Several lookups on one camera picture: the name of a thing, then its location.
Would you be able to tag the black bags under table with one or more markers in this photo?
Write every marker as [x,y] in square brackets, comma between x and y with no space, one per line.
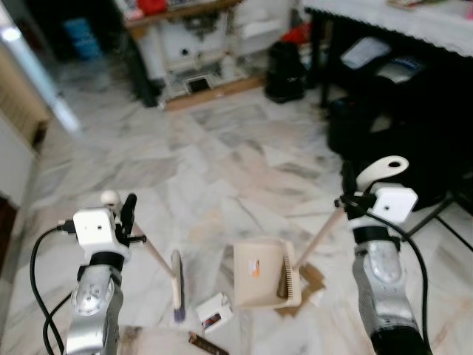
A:
[406,126]

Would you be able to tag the black metal stand legs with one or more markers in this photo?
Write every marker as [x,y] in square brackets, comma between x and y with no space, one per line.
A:
[440,218]

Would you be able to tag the brown cardboard scrap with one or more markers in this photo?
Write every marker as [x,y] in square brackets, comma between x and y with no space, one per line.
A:
[312,281]

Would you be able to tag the small white carton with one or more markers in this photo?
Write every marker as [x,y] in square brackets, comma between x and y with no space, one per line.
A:
[214,312]

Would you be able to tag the small black bin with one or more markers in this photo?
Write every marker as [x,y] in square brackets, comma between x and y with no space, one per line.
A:
[286,74]

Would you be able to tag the dark brown wrapper bar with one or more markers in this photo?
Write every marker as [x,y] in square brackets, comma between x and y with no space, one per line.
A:
[208,344]

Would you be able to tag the beige louvre door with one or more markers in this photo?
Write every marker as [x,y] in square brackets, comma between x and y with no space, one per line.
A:
[18,103]

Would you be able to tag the red bag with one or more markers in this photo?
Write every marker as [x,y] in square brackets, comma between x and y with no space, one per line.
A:
[297,34]

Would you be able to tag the table with white cloth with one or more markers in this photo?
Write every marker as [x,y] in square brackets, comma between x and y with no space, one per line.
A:
[399,18]

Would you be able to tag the white cabinet with wooden top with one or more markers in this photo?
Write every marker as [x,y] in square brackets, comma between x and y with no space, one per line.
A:
[214,52]

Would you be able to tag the blue box stack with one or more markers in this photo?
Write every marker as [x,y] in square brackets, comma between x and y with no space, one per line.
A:
[81,38]

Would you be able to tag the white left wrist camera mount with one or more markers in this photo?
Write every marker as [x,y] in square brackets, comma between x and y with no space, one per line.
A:
[94,228]

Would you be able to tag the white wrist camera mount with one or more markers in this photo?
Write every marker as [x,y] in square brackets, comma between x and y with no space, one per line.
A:
[94,228]
[393,203]

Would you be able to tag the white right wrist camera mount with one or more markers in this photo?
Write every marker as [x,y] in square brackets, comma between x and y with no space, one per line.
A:
[393,203]

